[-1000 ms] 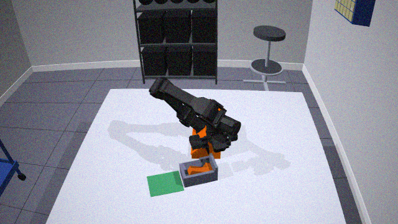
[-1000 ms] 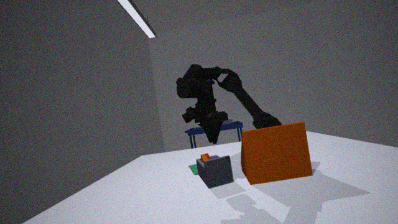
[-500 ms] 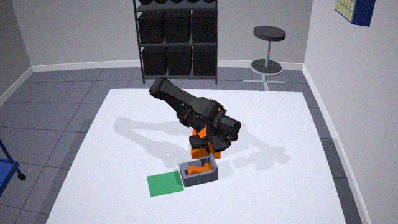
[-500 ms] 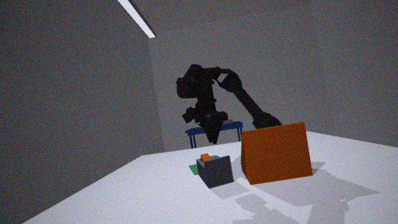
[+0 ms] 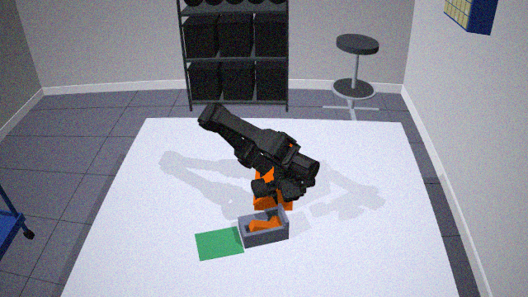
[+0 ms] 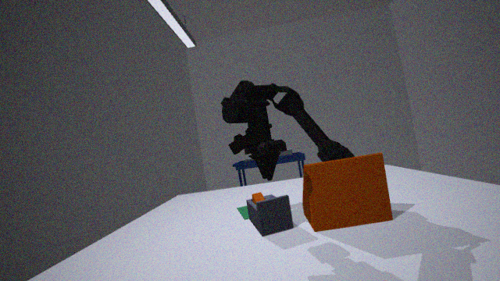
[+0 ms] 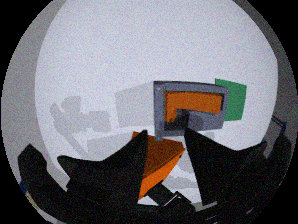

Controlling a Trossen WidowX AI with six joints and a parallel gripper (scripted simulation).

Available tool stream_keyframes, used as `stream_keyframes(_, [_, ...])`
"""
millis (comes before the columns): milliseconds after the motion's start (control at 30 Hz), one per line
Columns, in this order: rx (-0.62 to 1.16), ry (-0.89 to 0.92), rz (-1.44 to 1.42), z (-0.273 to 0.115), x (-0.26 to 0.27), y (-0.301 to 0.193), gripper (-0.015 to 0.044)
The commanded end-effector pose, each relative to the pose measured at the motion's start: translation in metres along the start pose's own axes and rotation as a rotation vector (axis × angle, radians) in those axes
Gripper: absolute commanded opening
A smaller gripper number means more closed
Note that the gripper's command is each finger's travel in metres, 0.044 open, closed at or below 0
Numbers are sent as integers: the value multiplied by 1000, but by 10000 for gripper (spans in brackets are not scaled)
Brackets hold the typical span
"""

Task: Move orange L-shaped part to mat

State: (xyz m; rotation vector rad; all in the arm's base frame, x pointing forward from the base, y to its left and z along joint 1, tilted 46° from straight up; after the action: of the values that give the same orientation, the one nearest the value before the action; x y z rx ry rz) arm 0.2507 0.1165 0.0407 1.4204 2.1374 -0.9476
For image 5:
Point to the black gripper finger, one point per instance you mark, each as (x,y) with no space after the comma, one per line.
(275,197)

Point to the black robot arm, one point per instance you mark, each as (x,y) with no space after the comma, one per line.
(249,141)

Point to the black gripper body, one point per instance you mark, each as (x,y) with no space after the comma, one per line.
(262,189)

